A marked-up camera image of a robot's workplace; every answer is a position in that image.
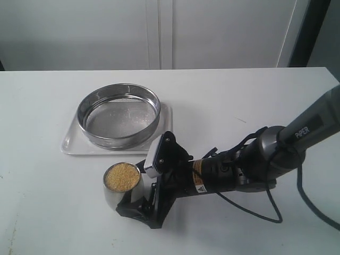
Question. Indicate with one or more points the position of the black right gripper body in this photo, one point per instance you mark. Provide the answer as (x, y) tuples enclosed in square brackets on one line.
[(189, 179)]

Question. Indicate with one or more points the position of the yellow grain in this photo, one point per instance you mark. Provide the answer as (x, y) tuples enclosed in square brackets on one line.
[(122, 177)]

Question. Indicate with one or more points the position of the stainless steel cup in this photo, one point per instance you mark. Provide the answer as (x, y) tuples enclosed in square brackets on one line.
[(113, 198)]

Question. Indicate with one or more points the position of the round stainless steel sieve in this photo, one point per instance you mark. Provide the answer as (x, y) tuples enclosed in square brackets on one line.
[(119, 116)]

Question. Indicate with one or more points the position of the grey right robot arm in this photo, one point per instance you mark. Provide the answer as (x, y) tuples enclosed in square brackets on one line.
[(253, 165)]

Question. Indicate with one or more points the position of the white rectangular plastic tray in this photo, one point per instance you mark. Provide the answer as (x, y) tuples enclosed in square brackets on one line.
[(77, 144)]

